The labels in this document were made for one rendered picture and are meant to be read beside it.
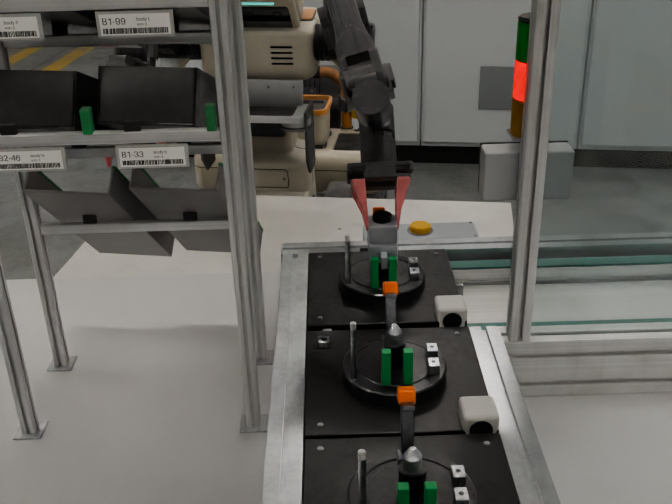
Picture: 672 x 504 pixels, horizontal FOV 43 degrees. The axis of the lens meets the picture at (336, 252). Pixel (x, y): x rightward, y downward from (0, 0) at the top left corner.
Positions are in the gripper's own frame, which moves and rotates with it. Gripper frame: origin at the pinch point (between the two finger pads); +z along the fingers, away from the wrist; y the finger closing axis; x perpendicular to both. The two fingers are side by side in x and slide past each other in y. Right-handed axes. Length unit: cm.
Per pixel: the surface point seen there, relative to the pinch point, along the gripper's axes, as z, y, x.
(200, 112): -8.3, -24.1, -27.1
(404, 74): -151, 33, 268
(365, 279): 7.8, -2.9, 4.4
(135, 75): -12.7, -31.9, -29.1
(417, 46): -161, 40, 258
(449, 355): 21.8, 7.8, -8.8
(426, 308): 13.4, 6.1, 1.0
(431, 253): 1.5, 9.2, 14.9
